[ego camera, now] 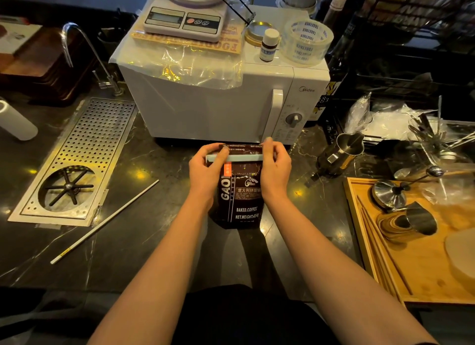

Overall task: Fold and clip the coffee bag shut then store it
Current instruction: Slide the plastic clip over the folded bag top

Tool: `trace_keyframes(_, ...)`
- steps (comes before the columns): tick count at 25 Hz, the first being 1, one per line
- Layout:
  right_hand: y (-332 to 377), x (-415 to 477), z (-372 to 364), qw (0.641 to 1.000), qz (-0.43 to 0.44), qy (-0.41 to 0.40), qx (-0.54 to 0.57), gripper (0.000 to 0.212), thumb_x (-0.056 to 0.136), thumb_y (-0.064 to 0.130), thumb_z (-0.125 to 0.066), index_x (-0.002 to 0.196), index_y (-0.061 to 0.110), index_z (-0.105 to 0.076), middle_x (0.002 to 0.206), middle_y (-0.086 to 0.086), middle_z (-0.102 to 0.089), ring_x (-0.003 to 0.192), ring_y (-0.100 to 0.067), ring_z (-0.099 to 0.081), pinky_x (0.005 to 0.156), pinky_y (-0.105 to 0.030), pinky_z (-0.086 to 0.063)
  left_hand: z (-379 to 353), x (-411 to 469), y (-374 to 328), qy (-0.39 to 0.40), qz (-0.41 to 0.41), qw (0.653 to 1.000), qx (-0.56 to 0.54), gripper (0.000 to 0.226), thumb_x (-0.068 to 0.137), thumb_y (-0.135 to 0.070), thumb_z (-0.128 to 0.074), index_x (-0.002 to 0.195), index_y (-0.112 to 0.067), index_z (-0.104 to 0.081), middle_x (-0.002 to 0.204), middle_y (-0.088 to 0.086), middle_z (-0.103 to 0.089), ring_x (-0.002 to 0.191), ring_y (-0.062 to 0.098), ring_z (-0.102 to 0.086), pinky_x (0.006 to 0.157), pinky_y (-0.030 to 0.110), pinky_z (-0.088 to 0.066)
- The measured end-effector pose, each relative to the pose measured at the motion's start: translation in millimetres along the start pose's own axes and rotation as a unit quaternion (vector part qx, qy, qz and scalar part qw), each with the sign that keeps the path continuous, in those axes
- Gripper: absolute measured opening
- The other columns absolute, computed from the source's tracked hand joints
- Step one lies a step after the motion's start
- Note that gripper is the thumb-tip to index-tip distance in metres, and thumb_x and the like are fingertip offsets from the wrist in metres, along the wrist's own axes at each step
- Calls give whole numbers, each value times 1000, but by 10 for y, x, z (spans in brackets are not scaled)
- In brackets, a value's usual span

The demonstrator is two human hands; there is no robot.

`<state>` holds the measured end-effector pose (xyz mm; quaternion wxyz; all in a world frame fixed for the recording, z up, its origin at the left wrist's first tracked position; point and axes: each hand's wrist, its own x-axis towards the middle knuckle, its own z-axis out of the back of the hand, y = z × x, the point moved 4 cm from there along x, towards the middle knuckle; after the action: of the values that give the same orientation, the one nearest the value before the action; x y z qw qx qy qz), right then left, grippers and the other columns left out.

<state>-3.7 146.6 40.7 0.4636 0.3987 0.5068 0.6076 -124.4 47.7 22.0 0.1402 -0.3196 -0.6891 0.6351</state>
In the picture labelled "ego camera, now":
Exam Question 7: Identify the stack of dark wooden trays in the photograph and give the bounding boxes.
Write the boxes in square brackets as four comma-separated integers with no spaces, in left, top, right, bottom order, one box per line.
[0,25,98,105]

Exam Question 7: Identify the round gold tin lid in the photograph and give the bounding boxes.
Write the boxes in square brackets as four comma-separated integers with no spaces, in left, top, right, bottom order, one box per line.
[244,20,274,47]

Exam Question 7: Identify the white digital kitchen scale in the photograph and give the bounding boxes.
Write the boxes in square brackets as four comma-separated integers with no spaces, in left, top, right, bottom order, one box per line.
[143,0,229,43]

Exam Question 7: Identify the person's dark apron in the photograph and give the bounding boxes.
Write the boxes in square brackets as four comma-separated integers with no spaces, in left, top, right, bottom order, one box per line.
[170,284,336,345]

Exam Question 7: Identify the white cylinder roll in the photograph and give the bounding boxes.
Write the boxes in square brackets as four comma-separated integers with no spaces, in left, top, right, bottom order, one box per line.
[0,99,39,141]

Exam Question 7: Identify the round beige pad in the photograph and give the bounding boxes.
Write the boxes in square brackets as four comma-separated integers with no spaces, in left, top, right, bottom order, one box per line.
[444,229,475,290]

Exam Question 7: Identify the crumpled clear plastic bag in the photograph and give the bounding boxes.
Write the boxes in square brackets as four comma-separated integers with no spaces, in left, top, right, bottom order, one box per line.
[344,92,439,142]

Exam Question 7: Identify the light blue sealing clip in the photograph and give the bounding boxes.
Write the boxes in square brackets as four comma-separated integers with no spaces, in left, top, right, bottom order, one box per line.
[206,153,278,163]

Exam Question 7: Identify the black wire dish rack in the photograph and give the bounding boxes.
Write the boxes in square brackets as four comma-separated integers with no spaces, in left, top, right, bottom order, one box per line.
[354,0,475,109]

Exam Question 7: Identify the dark glass bottle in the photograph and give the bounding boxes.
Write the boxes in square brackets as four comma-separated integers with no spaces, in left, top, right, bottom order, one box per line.
[307,0,354,128]

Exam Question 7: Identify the light wooden tray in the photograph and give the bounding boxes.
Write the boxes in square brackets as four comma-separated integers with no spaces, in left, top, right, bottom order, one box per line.
[343,176,475,307]

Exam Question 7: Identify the long white stick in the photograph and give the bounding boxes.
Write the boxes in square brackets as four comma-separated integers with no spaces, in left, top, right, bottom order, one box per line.
[50,179,160,265]

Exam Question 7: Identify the white microwave oven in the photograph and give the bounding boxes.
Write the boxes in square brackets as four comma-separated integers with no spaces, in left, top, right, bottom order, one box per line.
[118,5,331,145]

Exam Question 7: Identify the person's right hand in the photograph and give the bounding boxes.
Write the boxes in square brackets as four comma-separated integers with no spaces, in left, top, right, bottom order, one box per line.
[259,137,292,205]

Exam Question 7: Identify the steel milk pitcher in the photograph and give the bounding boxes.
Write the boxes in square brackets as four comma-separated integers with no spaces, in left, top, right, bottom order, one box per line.
[305,132,365,187]

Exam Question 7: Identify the person's left hand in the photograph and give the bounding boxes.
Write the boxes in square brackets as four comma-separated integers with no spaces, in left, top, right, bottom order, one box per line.
[189,144,231,209]

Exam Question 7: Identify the clear plastic sheet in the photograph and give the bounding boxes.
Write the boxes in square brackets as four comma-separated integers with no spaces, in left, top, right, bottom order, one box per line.
[109,20,246,91]

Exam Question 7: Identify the person's left forearm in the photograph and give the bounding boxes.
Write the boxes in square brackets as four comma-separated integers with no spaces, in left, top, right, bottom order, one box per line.
[88,197,214,345]

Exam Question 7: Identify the black wire frame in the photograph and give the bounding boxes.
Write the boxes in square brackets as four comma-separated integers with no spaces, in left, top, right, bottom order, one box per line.
[197,0,257,26]

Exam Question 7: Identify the small steel jug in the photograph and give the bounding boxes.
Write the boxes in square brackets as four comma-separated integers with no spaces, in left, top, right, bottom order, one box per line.
[376,201,439,242]

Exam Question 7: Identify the dark brown coffee bag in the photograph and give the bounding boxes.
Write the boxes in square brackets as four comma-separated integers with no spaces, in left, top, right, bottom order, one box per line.
[207,143,266,230]

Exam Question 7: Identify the person's right forearm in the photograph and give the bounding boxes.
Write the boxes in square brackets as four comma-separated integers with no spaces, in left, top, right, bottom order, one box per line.
[265,196,439,345]

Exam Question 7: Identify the bundle of steel cutlery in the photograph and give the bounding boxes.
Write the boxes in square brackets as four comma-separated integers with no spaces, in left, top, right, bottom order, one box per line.
[407,95,475,164]

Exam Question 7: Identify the perforated steel drip tray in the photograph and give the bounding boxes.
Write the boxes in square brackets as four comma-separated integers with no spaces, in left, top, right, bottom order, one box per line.
[8,98,139,227]

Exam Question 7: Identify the small dark white-capped bottle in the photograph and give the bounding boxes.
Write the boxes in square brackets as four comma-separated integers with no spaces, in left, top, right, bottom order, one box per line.
[259,28,280,62]

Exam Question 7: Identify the chrome faucet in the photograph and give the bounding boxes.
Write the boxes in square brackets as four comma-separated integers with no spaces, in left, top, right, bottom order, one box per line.
[61,22,125,97]

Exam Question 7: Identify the steel coffee tamper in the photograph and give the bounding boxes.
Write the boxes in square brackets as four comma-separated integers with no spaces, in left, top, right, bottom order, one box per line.
[372,180,407,212]

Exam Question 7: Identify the clear printed tape roll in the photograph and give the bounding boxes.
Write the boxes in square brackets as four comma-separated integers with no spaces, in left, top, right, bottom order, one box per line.
[280,18,334,67]

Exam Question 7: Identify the thin wooden sticks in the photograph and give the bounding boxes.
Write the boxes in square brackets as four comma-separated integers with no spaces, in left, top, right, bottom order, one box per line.
[356,195,413,296]

